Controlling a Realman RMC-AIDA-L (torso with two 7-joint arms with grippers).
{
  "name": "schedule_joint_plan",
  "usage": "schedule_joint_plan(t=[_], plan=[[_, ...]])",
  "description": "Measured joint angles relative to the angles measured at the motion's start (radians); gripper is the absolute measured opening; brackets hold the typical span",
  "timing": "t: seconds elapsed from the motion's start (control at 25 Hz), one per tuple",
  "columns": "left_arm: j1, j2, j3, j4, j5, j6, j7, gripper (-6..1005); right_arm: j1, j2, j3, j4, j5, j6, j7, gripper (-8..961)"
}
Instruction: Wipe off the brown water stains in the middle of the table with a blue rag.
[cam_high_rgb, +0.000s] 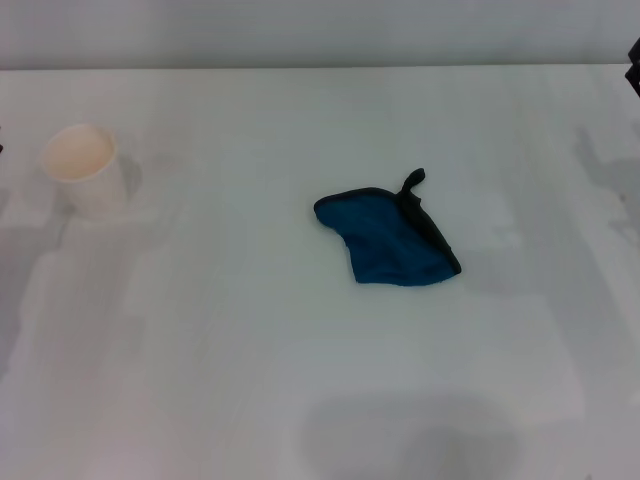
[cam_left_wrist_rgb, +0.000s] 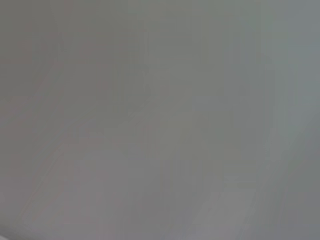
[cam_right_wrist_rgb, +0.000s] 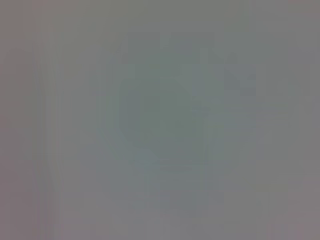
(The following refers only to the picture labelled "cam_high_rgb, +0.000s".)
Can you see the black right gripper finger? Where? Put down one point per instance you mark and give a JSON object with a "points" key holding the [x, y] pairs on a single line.
{"points": [[635, 70]]}

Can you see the blue rag with black trim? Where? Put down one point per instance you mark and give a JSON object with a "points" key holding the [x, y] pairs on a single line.
{"points": [[390, 240]]}

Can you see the white paper cup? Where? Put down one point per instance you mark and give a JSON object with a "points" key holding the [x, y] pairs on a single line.
{"points": [[90, 175]]}

